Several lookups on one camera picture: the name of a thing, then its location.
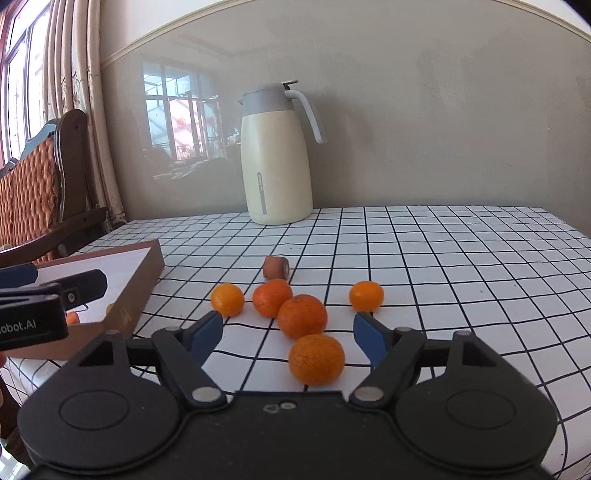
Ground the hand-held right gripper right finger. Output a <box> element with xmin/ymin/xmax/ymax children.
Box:
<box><xmin>348</xmin><ymin>311</ymin><xmax>522</xmax><ymax>409</ymax></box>

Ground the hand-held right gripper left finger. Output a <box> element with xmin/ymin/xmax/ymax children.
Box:
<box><xmin>60</xmin><ymin>310</ymin><xmax>229</xmax><ymax>409</ymax></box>

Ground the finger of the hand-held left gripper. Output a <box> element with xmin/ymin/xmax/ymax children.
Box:
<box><xmin>0</xmin><ymin>264</ymin><xmax>38</xmax><ymax>289</ymax></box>
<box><xmin>37</xmin><ymin>270</ymin><xmax>108</xmax><ymax>311</ymax></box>

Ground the orange mandarin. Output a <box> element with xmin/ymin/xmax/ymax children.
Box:
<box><xmin>289</xmin><ymin>334</ymin><xmax>346</xmax><ymax>387</ymax></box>
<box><xmin>349</xmin><ymin>281</ymin><xmax>385</xmax><ymax>312</ymax></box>
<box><xmin>211</xmin><ymin>283</ymin><xmax>245</xmax><ymax>317</ymax></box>
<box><xmin>252</xmin><ymin>279</ymin><xmax>294</xmax><ymax>319</ymax></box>
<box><xmin>277</xmin><ymin>294</ymin><xmax>328</xmax><ymax>341</ymax></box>

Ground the brown cardboard box white inside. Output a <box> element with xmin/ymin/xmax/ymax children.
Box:
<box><xmin>0</xmin><ymin>239</ymin><xmax>165</xmax><ymax>361</ymax></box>

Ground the small carrot chunk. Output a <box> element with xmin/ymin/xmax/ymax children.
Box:
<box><xmin>263</xmin><ymin>256</ymin><xmax>290</xmax><ymax>281</ymax></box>

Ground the wooden chair orange upholstery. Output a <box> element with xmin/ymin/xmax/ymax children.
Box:
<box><xmin>0</xmin><ymin>109</ymin><xmax>109</xmax><ymax>266</ymax></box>

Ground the white black checkered tablecloth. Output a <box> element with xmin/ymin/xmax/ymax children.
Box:
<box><xmin>0</xmin><ymin>205</ymin><xmax>591</xmax><ymax>467</ymax></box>

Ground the cream thermos jug grey lid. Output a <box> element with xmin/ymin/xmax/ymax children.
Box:
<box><xmin>238</xmin><ymin>80</ymin><xmax>328</xmax><ymax>226</ymax></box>

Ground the window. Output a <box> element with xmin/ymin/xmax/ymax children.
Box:
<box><xmin>0</xmin><ymin>0</ymin><xmax>51</xmax><ymax>167</ymax></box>

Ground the beige patterned curtain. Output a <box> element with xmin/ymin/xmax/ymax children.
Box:
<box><xmin>44</xmin><ymin>0</ymin><xmax>127</xmax><ymax>227</ymax></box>

